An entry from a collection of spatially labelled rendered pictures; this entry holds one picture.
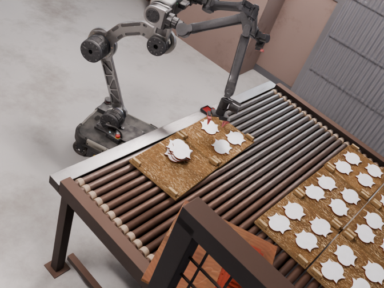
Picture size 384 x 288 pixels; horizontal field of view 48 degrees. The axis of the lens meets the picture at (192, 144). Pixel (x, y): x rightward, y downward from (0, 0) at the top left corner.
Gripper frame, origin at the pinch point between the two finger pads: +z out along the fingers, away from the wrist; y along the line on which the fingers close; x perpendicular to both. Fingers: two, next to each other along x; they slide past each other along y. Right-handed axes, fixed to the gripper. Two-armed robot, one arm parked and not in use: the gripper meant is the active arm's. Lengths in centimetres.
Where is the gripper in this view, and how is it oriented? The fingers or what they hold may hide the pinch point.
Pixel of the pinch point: (215, 124)
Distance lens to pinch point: 271.8
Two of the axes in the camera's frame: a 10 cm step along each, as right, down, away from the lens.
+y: 9.5, 1.5, 2.6
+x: -0.9, -6.7, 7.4
